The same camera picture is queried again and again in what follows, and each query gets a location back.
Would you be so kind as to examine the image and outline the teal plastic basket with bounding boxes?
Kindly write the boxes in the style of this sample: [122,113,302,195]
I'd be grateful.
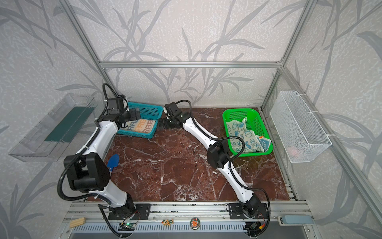
[117,102,163,139]

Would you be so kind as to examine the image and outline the rabbit lettered towel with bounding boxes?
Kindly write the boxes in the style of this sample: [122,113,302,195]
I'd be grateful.
[124,119,156,133]

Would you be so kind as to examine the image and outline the green plastic basket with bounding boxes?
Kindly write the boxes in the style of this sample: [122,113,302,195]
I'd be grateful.
[222,108,273,157]

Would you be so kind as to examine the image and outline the teal patterned towel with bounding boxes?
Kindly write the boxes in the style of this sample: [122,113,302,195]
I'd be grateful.
[226,118,271,153]

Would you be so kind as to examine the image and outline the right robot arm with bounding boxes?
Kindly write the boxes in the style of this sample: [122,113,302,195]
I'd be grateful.
[158,100,271,219]

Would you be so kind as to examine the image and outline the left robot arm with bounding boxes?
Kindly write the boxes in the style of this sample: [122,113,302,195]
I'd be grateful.
[57,83,141,212]

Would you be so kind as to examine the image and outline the small orange green trinket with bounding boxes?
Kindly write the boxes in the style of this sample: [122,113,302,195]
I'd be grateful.
[161,219,174,227]

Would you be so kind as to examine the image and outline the round orange sticker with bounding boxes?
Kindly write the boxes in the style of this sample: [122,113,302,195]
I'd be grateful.
[190,217,201,230]

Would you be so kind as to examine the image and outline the left green circuit board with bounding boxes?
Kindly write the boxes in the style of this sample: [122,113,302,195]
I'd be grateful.
[117,222,137,232]

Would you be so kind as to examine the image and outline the wooden block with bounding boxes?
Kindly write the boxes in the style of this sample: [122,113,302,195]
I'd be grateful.
[69,217,86,228]

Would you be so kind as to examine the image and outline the clear acrylic wall shelf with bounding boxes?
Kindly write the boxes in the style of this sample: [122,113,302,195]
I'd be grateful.
[9,93,97,162]

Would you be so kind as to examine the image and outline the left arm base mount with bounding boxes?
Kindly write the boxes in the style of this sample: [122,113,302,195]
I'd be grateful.
[107,204,151,221]

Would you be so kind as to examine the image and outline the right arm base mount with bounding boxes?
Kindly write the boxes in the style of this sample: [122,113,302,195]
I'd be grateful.
[227,203,270,220]

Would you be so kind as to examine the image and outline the pink object in wire basket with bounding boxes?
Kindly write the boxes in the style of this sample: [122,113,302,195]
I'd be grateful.
[287,146,302,158]

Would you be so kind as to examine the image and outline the white wire mesh basket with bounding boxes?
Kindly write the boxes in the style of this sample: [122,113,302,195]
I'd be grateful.
[270,91,332,163]

